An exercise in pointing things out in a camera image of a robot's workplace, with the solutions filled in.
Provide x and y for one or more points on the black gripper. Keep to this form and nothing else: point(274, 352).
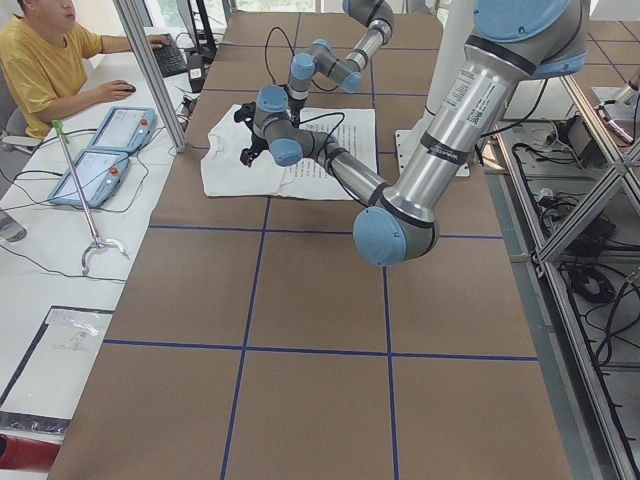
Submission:
point(256, 144)
point(296, 116)

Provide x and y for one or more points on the white printed t-shirt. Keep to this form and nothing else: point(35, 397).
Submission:
point(285, 172)

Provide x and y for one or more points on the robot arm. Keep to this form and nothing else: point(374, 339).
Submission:
point(509, 42)
point(318, 58)

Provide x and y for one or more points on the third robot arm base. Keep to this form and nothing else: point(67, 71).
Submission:
point(618, 103)

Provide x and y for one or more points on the black keyboard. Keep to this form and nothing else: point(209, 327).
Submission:
point(169, 57)

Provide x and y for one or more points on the upper blue teach pendant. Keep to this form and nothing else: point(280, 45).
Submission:
point(124, 129)

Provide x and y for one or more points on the blue teach pendant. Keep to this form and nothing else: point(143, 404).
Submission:
point(124, 129)
point(100, 173)

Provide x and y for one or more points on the lower blue teach pendant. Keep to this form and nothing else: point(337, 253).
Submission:
point(100, 173)

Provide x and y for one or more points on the metal reacher grabber tool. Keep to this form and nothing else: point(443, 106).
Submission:
point(98, 241)

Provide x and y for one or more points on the person in yellow shirt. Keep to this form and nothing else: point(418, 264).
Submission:
point(43, 50)

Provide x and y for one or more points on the black power adapter box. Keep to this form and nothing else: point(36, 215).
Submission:
point(576, 134)

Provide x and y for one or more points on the red cylinder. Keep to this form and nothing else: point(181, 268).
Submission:
point(25, 454)

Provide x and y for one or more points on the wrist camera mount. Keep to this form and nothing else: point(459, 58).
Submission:
point(246, 114)

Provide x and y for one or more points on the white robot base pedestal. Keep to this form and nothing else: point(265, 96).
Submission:
point(456, 19)

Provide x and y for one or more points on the aluminium frame post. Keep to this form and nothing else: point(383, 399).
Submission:
point(134, 30)

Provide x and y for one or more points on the aluminium frame rack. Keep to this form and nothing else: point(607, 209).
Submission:
point(573, 233)

